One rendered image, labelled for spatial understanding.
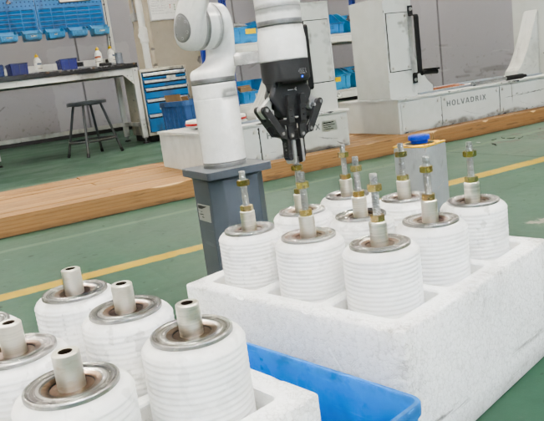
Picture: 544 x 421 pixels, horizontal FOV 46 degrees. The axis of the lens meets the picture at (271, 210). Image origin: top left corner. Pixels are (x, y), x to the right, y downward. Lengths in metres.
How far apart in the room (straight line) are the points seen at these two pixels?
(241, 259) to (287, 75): 0.28
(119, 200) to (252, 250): 1.84
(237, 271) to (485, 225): 0.36
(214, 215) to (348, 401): 0.64
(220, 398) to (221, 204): 0.77
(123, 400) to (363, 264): 0.36
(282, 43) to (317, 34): 2.31
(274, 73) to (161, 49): 6.29
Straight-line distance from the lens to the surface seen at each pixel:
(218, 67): 1.32
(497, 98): 4.01
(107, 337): 0.66
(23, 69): 6.24
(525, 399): 0.97
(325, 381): 0.80
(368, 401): 0.77
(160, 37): 7.27
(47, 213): 2.67
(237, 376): 0.59
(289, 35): 0.99
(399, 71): 3.59
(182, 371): 0.57
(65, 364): 0.53
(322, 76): 3.29
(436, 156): 1.22
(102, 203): 2.71
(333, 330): 0.79
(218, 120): 1.31
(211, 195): 1.31
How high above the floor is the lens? 0.47
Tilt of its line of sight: 12 degrees down
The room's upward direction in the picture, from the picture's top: 8 degrees counter-clockwise
